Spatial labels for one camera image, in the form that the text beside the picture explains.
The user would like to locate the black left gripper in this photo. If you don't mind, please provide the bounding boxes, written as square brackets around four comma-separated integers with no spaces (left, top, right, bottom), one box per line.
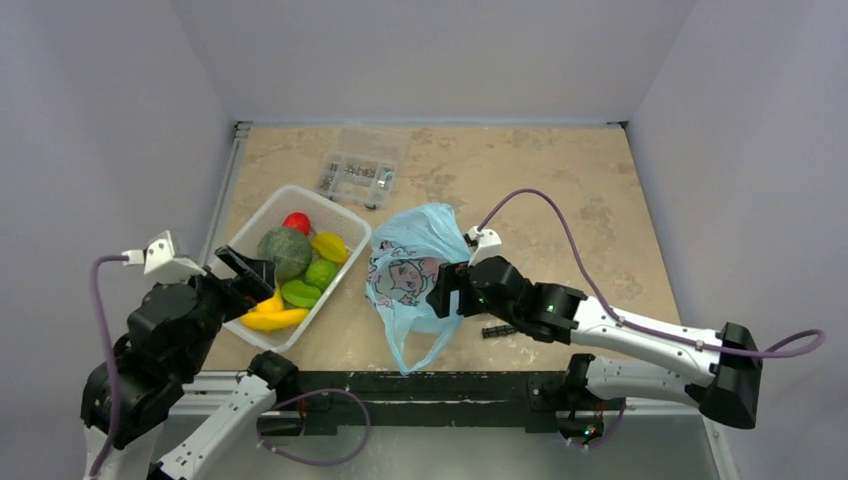
[175,242,277,373]

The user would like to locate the green fake fruit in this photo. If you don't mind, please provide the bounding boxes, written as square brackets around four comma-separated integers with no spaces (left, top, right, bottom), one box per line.
[257,227,313,284]
[280,280,322,309]

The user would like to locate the yellow fake banana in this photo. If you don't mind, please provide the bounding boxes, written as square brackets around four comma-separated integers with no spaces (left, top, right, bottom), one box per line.
[240,308,311,332]

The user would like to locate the green bumpy custard apple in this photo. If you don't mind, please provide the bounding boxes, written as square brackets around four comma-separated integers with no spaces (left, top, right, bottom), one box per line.
[303,259,338,291]

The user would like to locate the blue plastic bag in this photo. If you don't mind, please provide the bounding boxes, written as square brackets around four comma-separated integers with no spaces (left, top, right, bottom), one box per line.
[365,203,471,374]

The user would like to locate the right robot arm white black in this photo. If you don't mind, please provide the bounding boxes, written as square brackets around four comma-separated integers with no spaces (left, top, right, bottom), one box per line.
[426,256,762,429]

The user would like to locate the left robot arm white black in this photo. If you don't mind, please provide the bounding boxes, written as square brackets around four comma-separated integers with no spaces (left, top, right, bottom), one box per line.
[81,241,299,479]

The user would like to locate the yellow fake lemon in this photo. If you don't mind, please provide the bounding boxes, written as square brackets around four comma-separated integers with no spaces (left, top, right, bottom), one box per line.
[254,287,285,313]

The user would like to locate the red fake fruit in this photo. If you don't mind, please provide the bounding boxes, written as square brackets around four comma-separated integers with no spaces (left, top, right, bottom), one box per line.
[281,212,312,236]

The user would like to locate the yellow fake starfruit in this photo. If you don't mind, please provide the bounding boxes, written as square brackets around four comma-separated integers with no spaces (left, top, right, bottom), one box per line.
[311,232,349,265]

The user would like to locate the white plastic basket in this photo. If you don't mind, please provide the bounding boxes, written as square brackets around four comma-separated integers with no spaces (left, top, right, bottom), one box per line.
[224,185,372,353]

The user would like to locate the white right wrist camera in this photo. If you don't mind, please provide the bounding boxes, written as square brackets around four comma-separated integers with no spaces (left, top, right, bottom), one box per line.
[464,226,503,267]

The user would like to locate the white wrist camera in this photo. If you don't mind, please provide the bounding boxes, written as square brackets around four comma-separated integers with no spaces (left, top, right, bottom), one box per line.
[121,230,206,285]
[464,226,503,267]

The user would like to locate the black T-handle tool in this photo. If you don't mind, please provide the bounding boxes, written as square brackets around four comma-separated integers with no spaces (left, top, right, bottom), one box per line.
[481,325,517,339]

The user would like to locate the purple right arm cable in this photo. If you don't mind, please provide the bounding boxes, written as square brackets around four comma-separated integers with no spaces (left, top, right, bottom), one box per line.
[475,188,827,360]

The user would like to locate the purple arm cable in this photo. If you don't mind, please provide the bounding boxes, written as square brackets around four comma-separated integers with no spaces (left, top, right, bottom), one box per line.
[87,254,134,478]
[475,188,827,360]

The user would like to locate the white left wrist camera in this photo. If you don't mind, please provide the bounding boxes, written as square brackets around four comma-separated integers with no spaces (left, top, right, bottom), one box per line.
[121,230,206,285]

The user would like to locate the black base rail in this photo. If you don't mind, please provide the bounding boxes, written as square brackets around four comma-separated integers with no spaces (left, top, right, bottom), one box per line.
[233,349,631,437]

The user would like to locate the aluminium frame rail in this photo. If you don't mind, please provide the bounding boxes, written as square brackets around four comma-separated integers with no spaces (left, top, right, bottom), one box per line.
[199,120,253,265]

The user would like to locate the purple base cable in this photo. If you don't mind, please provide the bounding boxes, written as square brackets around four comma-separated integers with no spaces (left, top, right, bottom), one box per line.
[255,388,371,468]

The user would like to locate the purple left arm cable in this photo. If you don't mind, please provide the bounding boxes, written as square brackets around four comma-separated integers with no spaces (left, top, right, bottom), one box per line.
[87,254,134,478]

